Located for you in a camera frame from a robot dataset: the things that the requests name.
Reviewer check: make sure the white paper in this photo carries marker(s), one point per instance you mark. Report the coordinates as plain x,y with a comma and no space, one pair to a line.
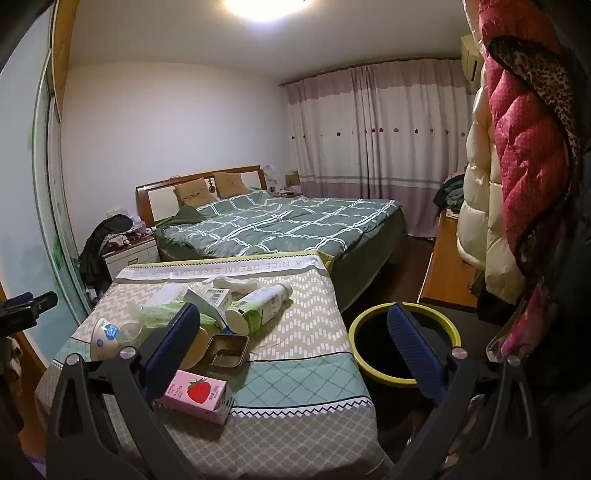
238,284

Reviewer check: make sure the cardboard box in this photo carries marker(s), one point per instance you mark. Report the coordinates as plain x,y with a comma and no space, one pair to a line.
292,179

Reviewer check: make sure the brown pillow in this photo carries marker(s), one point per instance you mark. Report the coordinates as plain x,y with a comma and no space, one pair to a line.
231,184
194,191

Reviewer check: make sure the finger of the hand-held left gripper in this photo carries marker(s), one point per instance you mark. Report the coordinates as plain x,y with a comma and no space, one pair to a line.
39,302

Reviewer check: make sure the white and blue paper cup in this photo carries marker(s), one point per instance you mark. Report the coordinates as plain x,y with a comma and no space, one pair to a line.
105,339

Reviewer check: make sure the ceiling light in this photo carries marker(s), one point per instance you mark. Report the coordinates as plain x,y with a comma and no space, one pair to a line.
249,7

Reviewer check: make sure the sliding door wardrobe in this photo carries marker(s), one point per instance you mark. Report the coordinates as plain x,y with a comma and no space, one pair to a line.
27,184

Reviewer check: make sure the green and white bottle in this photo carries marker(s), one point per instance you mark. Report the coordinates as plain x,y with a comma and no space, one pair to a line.
261,307

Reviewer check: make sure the white nightstand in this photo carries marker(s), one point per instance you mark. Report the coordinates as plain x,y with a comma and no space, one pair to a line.
131,258

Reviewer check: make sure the cream down jacket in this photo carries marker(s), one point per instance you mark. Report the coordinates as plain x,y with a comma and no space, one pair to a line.
480,221

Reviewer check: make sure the pile of folded clothes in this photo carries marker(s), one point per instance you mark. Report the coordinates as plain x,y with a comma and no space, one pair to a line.
450,194

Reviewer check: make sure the air conditioner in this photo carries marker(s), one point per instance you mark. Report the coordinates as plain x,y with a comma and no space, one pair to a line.
471,57

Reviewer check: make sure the green plaid bed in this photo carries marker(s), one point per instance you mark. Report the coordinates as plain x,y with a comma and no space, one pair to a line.
277,221

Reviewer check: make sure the red quilted jacket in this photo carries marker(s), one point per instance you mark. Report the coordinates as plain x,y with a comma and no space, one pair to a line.
521,175

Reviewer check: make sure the yellow rimmed trash bin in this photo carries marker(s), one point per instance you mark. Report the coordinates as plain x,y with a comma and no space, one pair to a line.
406,318

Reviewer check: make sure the white and mauve curtain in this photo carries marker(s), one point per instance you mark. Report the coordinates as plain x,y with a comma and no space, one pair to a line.
369,138

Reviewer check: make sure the clear green plastic bag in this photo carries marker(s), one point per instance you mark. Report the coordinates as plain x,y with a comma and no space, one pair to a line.
154,316

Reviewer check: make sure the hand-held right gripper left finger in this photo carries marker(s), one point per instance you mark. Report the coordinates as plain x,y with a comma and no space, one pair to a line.
171,350

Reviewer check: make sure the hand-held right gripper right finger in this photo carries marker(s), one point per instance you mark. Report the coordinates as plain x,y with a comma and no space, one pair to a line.
413,355

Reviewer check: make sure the wooden desk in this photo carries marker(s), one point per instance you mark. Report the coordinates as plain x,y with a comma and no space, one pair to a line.
450,267

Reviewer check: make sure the wooden bed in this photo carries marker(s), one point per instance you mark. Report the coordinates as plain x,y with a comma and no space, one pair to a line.
159,205

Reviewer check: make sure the pink floral bag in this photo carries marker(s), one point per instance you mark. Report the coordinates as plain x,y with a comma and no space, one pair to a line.
526,323

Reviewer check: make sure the white drink carton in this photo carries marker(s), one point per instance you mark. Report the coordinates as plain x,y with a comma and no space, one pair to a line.
210,300

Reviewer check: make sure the leopard print scarf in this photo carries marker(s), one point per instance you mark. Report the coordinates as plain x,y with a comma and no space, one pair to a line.
549,83

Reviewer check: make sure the pink strawberry drink carton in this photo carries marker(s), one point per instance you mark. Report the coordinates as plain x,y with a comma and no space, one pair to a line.
198,394

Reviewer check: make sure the black jacket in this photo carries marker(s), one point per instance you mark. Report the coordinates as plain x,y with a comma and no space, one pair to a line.
99,249

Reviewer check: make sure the dark green garment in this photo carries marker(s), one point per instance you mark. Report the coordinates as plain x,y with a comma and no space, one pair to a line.
184,216

